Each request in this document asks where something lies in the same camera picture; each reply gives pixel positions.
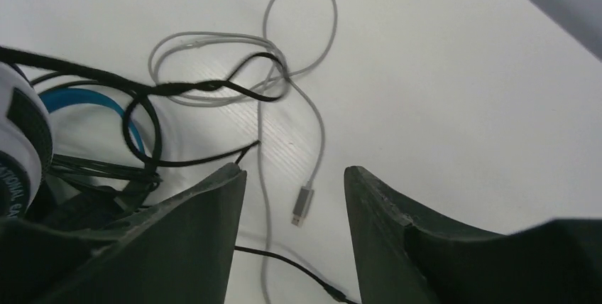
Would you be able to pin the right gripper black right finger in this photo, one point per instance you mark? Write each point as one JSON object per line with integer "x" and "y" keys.
{"x": 406, "y": 252}

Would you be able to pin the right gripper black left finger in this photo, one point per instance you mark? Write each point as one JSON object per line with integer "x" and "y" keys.
{"x": 177, "y": 251}

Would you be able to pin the white and black headphones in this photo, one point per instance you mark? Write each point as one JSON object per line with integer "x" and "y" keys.
{"x": 26, "y": 142}

